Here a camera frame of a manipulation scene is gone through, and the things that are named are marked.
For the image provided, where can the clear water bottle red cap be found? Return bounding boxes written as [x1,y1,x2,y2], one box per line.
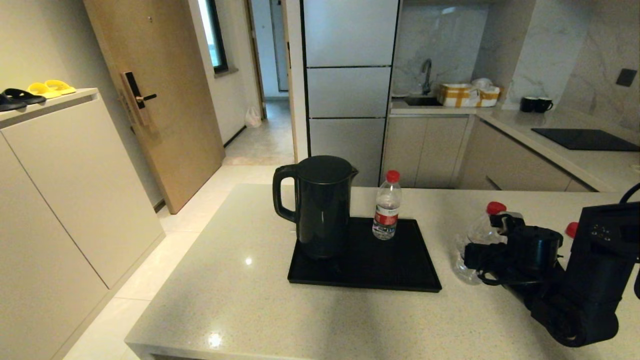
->
[562,222,581,261]
[371,170,402,241]
[454,201,508,286]

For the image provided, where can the black electric kettle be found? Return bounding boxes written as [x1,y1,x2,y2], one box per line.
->
[272,155,359,260]

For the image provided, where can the black rectangular serving tray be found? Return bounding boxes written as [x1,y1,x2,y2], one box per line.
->
[287,217,443,293]

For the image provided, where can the black induction cooktop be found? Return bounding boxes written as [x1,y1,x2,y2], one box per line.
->
[531,128,640,152]

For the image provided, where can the beige kitchen base cabinets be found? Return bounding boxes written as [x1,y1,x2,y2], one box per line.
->
[382,115,596,192]

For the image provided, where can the metal kitchen faucet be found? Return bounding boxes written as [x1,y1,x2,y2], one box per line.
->
[420,59,433,96]

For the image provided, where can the tall grey refrigerator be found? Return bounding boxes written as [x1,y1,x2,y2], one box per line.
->
[300,0,401,187]

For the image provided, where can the dark framed window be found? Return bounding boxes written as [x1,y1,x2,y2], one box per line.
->
[197,0,229,75]

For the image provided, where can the light wooden door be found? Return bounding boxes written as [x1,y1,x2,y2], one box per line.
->
[82,0,226,215]

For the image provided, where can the white shoe cabinet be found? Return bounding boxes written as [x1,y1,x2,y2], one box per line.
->
[0,88,166,360]

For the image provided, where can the yellow slipper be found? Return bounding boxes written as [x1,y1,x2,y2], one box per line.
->
[44,80,77,95]
[27,83,61,99]

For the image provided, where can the black slipper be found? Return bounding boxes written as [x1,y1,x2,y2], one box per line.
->
[4,88,47,105]
[0,93,28,112]

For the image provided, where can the black door lock handle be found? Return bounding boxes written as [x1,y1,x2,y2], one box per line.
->
[121,72,158,127]

